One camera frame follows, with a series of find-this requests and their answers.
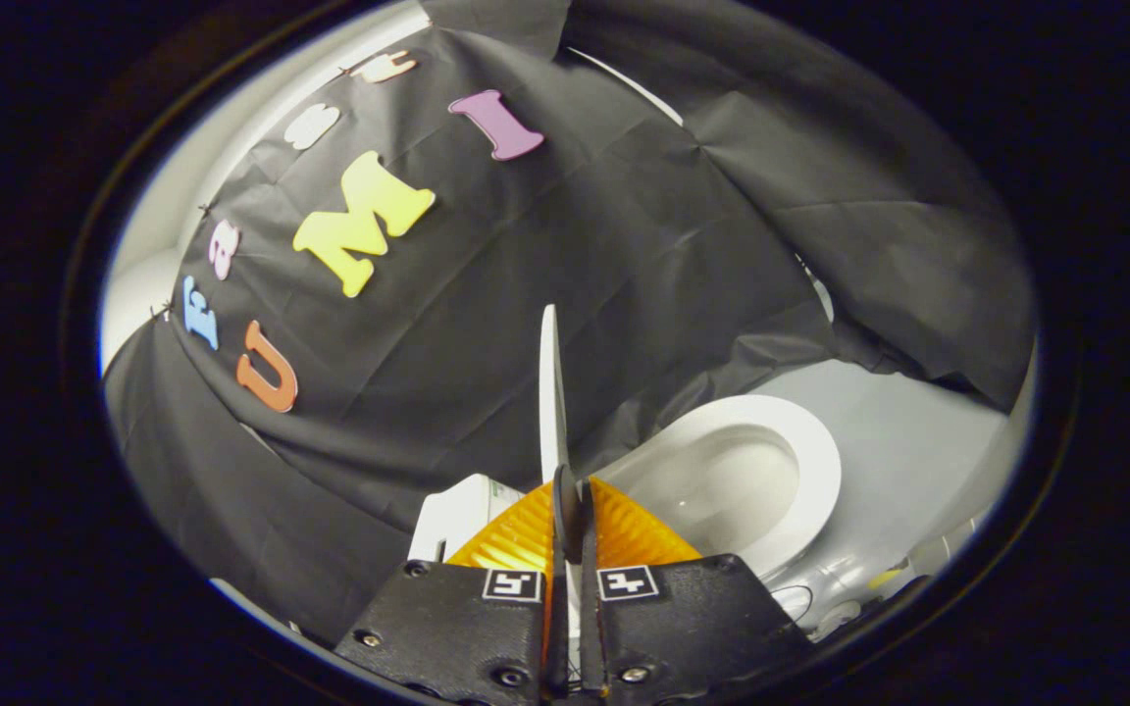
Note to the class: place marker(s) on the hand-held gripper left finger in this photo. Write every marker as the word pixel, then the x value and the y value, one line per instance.
pixel 457 628

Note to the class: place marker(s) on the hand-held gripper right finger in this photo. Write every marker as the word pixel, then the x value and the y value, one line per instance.
pixel 693 628

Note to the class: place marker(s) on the white toilet tank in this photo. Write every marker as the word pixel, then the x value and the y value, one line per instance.
pixel 457 520

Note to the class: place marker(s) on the white toilet seat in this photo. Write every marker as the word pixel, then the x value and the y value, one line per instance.
pixel 817 461

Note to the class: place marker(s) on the small yellow strip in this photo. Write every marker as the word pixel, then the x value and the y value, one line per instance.
pixel 887 577

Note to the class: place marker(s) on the black backdrop cloth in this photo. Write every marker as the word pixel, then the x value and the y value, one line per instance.
pixel 575 245

